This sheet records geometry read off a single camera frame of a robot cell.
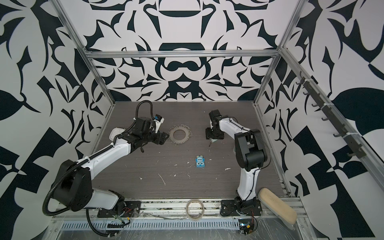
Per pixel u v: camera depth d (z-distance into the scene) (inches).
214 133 32.9
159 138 29.9
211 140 39.0
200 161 35.1
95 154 19.2
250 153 20.5
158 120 30.1
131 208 28.7
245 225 28.1
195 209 29.9
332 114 21.7
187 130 41.1
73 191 16.5
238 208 26.5
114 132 39.0
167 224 25.5
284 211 28.1
